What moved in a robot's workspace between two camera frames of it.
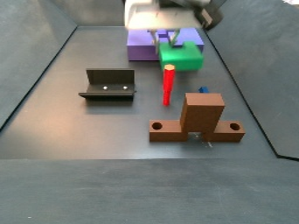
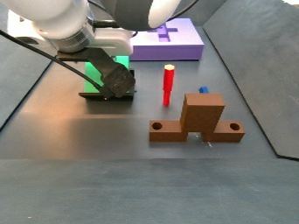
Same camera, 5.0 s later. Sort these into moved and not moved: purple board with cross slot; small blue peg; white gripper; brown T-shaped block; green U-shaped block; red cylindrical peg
Moved: green U-shaped block; white gripper
Not moved: small blue peg; red cylindrical peg; brown T-shaped block; purple board with cross slot
